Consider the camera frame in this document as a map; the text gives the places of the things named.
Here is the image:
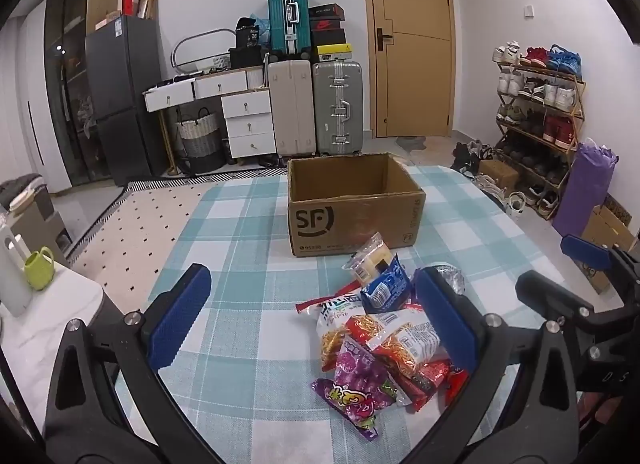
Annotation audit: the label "white wardrobe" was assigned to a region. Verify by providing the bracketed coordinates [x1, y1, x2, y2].
[15, 0, 58, 195]

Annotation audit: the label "silver foil snack packet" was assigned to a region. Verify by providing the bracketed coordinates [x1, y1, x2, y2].
[420, 263, 467, 295]

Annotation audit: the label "wooden door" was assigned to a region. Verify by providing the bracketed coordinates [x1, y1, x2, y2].
[361, 0, 457, 139]

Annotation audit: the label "shoe rack with shoes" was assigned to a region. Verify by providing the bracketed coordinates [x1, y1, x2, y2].
[492, 41, 586, 217]

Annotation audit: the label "teal suitcase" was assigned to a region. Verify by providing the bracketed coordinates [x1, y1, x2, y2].
[266, 0, 309, 55]

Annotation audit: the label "purple bag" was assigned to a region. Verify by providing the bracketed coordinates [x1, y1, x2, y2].
[551, 139, 619, 239]

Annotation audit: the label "small red white packet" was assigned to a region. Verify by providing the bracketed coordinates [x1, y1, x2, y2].
[342, 232, 396, 287]

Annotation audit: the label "dark grey refrigerator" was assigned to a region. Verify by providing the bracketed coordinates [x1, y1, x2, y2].
[85, 16, 168, 187]

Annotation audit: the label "wooden shoe rack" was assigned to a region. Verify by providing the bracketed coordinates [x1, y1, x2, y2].
[492, 61, 586, 219]

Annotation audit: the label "red white snack packet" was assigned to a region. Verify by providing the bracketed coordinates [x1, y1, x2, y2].
[295, 284, 371, 339]

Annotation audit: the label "white marble side table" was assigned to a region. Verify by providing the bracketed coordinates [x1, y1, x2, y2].
[0, 259, 126, 425]

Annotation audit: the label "blue cookie packet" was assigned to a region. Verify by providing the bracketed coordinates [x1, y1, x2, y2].
[360, 255, 416, 315]

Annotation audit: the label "purple grape candy packet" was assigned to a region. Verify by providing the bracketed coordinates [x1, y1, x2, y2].
[311, 334, 401, 442]

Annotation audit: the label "black storage box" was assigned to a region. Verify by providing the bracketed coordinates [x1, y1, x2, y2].
[229, 48, 266, 69]

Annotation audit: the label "green mug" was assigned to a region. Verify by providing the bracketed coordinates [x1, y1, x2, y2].
[23, 246, 55, 291]

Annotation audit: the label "printed cardboard box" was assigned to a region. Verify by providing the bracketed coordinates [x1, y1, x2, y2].
[580, 204, 638, 295]

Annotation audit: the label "woven laundry basket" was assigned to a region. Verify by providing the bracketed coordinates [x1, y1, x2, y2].
[175, 111, 226, 172]

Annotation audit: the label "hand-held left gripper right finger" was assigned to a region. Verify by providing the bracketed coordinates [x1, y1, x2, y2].
[414, 267, 597, 464]

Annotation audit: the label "brown cardboard box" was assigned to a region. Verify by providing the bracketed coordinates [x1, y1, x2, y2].
[286, 152, 427, 258]

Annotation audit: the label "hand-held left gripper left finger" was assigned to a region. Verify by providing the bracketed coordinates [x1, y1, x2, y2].
[42, 264, 226, 464]

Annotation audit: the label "white pitcher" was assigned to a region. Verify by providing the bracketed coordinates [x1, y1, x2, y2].
[0, 221, 33, 317]

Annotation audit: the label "large black shoe box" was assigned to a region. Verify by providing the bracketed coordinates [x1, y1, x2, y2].
[311, 28, 347, 47]

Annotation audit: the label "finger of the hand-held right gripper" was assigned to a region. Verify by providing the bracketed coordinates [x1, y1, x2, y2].
[560, 234, 640, 305]
[515, 270, 608, 360]

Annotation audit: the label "plain red snack packet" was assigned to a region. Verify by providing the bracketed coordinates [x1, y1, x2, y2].
[441, 365, 471, 407]

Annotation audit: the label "cream dotted rug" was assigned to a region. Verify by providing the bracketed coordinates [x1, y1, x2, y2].
[67, 166, 291, 305]

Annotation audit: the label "beige bedside cabinet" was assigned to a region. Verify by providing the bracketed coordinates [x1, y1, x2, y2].
[15, 201, 68, 265]

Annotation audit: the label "black bag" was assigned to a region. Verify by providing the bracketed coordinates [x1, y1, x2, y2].
[235, 18, 266, 49]

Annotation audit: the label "blue plastic bag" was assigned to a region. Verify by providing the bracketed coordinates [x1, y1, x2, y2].
[250, 14, 271, 44]

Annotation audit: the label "red black-banded snack packet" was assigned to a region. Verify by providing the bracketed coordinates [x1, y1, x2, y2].
[387, 356, 453, 412]

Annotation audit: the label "beige suitcase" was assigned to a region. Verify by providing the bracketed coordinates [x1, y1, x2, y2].
[265, 60, 317, 157]

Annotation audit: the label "white sneakers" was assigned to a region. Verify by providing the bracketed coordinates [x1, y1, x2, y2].
[505, 191, 528, 217]

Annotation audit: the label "white drawer desk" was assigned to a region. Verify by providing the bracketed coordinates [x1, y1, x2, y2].
[143, 66, 277, 159]

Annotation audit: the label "pile of dark shoes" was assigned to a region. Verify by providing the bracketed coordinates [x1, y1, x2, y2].
[450, 140, 496, 175]

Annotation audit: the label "small closed cardboard box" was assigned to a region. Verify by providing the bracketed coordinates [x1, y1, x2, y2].
[479, 159, 520, 192]

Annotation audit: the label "tall dark glass cabinet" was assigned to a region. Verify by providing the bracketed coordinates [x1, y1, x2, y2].
[44, 0, 121, 185]

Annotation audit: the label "chrome oval frame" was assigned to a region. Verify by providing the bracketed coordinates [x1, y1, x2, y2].
[171, 28, 236, 74]

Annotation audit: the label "dark grey cushion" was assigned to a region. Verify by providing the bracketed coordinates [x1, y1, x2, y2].
[0, 174, 51, 217]

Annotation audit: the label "silver grey suitcase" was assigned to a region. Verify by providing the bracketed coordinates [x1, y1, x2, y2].
[312, 61, 364, 155]

